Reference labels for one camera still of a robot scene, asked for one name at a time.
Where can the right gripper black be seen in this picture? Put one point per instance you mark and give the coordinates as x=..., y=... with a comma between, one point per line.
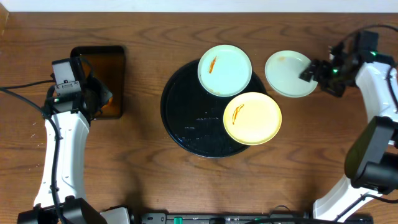
x=318, y=72

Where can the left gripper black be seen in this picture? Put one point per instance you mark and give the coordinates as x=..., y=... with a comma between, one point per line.
x=97, y=87

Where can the orange green sponge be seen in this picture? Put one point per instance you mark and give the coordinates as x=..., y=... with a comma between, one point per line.
x=107, y=99

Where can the green plate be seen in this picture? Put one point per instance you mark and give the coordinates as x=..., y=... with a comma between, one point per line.
x=224, y=70
x=282, y=71

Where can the yellow plate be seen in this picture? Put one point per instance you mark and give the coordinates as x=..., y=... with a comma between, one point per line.
x=252, y=118

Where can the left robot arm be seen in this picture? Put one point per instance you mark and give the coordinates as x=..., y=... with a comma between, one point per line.
x=70, y=106

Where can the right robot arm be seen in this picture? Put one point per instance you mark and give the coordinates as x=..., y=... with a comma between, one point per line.
x=370, y=170

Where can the black rectangular water tray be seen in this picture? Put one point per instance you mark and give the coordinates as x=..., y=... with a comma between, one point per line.
x=109, y=66

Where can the round black serving tray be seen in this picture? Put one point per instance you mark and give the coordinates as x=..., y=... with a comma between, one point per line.
x=193, y=117

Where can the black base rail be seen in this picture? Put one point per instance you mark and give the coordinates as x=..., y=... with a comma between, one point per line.
x=230, y=218

